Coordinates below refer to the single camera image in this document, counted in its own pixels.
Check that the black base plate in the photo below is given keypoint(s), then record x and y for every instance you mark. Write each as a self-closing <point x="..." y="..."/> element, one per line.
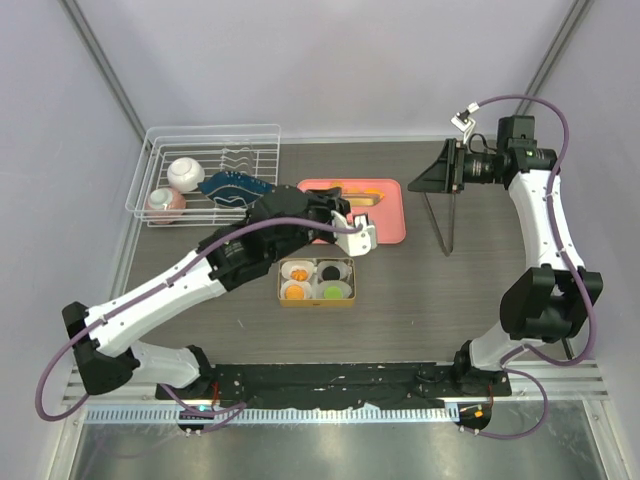
<point x="340" y="386"/>

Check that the pink tray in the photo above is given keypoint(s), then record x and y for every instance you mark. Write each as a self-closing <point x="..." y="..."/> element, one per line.
<point x="388" y="215"/>

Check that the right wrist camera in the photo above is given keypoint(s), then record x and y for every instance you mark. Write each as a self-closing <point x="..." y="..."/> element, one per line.
<point x="464" y="120"/>

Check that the orange swirl cookie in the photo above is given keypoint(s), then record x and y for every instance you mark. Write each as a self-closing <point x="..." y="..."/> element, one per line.
<point x="299" y="275"/>

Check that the large orange round cookie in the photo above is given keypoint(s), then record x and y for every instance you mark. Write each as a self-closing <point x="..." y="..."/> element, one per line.
<point x="294" y="292"/>

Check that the pink cup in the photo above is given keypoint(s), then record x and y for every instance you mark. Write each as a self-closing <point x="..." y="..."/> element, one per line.
<point x="165" y="205"/>

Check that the white wire dish rack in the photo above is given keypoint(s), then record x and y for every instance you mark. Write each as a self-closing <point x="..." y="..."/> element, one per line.
<point x="250" y="149"/>

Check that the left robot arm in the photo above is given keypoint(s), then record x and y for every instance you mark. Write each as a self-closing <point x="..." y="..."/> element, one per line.
<point x="106" y="338"/>

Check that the blue patterned plate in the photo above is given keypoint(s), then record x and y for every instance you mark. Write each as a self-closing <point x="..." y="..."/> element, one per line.
<point x="234" y="189"/>

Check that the gold cookie tin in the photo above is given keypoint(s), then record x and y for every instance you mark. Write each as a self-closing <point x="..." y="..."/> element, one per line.
<point x="315" y="285"/>

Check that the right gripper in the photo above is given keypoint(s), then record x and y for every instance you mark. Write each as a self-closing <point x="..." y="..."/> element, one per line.
<point x="447" y="173"/>

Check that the orange scalloped cookie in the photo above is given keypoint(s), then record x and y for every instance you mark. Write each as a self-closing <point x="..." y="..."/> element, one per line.
<point x="374" y="193"/>

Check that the silver tin lid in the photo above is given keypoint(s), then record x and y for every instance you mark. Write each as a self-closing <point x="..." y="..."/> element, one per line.
<point x="364" y="199"/>

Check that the black round cookie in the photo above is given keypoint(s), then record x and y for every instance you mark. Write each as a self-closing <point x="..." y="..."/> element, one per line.
<point x="331" y="273"/>

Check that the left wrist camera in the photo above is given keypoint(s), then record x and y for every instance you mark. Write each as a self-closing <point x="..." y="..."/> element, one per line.
<point x="356" y="236"/>

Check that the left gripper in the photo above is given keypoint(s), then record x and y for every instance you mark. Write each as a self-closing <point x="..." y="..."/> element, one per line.
<point x="328" y="204"/>

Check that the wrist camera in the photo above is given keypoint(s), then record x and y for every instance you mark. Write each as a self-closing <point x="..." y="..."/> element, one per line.
<point x="356" y="236"/>
<point x="464" y="120"/>

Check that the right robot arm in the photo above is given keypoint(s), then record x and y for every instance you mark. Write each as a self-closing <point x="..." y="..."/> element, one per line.
<point x="555" y="296"/>

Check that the green round cookie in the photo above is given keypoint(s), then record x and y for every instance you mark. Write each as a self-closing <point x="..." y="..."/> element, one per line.
<point x="333" y="292"/>

